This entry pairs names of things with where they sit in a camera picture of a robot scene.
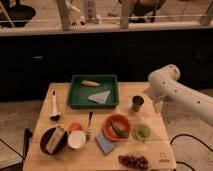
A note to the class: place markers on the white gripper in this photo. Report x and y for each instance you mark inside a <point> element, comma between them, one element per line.
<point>158,106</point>

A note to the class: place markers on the small metal cup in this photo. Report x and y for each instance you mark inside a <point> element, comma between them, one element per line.
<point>137,102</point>

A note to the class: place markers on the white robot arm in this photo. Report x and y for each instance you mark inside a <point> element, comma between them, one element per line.
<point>164,82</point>

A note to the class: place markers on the green pepper toy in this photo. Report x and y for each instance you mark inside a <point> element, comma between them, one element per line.
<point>119,132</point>

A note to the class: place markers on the orange bowl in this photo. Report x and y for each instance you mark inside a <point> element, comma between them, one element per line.
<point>120,121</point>

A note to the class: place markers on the grey triangular cloth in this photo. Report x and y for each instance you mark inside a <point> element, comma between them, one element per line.
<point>100,98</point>

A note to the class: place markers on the bunch of dark grapes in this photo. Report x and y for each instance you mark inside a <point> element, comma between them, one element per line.
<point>130,161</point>

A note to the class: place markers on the blue sponge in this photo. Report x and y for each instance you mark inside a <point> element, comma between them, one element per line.
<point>105,145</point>

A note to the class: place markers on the green plastic tray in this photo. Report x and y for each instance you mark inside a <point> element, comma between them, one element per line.
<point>78,94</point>

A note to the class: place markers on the yellow corn cob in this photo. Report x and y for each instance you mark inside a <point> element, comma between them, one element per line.
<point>90,83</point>

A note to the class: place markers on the metal fork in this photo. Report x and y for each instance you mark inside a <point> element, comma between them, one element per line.
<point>88,127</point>

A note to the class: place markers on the orange plastic cup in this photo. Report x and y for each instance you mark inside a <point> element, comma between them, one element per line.
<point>74,126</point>

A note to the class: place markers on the wooden table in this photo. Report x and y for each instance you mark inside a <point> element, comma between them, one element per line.
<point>156,148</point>

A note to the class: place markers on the wooden block brush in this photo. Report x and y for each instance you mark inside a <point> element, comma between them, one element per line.
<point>55,139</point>

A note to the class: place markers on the dark brown bowl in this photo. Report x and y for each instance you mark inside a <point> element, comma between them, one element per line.
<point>46,137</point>

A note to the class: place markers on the black table clamp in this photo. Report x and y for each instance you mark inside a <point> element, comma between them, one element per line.
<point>27,135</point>

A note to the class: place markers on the white handled ladle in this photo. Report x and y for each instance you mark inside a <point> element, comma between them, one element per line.
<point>55,116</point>

